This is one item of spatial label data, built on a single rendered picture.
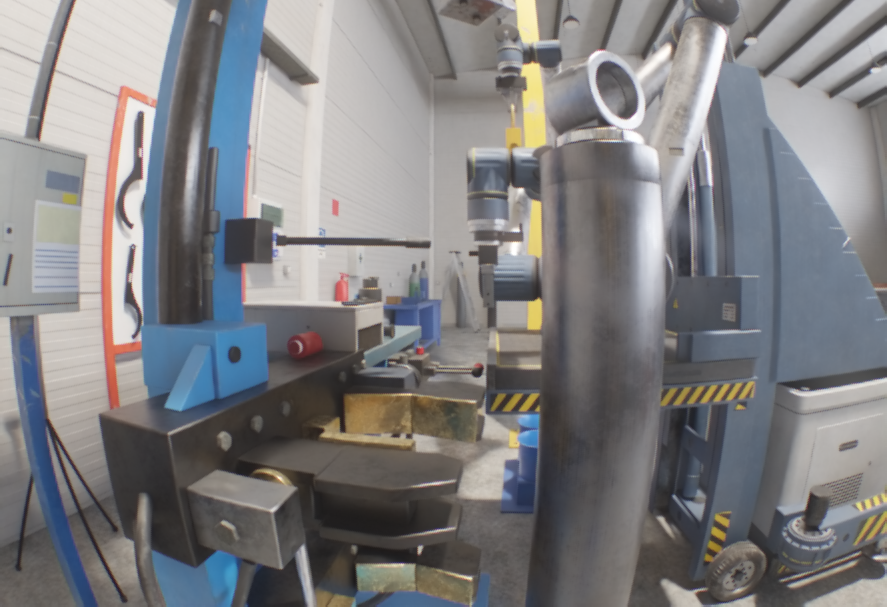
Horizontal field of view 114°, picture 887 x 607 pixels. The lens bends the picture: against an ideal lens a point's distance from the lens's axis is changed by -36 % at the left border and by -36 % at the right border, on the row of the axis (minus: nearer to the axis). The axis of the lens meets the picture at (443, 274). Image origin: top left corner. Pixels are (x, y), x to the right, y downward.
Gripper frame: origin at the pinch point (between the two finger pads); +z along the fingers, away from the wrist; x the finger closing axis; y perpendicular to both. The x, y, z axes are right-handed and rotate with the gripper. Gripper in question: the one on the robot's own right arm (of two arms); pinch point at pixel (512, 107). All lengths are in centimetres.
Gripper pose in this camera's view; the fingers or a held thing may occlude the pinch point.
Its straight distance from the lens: 187.1
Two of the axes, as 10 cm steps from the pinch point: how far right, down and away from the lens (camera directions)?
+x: 9.9, 0.0, -1.6
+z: 0.0, 10.0, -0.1
